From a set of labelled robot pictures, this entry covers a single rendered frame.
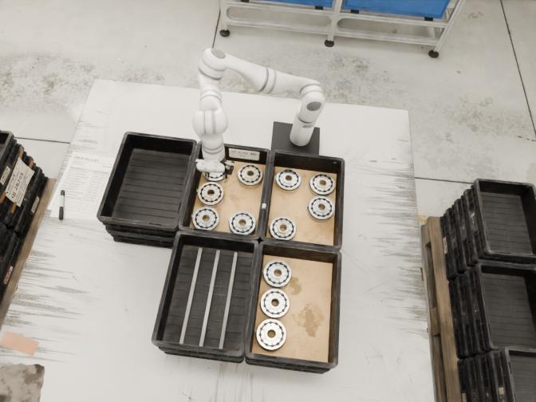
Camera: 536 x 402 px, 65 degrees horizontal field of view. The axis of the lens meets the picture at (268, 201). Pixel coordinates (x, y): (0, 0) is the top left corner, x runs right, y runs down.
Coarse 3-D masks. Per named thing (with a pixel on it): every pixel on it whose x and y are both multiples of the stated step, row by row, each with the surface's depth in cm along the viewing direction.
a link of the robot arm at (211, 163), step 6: (222, 150) 136; (204, 156) 138; (210, 156) 136; (216, 156) 137; (222, 156) 139; (204, 162) 137; (210, 162) 137; (216, 162) 137; (198, 168) 137; (204, 168) 136; (210, 168) 136; (216, 168) 136; (222, 168) 136
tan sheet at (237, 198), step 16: (224, 192) 170; (240, 192) 171; (256, 192) 171; (224, 208) 167; (240, 208) 167; (256, 208) 168; (192, 224) 163; (224, 224) 164; (240, 224) 164; (256, 224) 165
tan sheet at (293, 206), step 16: (304, 176) 176; (336, 176) 177; (272, 192) 172; (304, 192) 172; (272, 208) 168; (288, 208) 168; (304, 208) 169; (320, 208) 169; (304, 224) 166; (320, 224) 166; (304, 240) 162; (320, 240) 163
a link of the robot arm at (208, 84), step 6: (198, 66) 146; (198, 72) 146; (204, 78) 144; (210, 78) 145; (216, 78) 146; (204, 84) 139; (210, 84) 136; (216, 84) 146; (204, 90) 132; (210, 90) 131; (216, 90) 132; (204, 96) 130; (216, 96) 130
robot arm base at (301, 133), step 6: (294, 120) 179; (300, 120) 174; (294, 126) 181; (300, 126) 177; (306, 126) 176; (312, 126) 178; (294, 132) 183; (300, 132) 181; (306, 132) 180; (294, 138) 186; (300, 138) 184; (306, 138) 185; (300, 144) 189
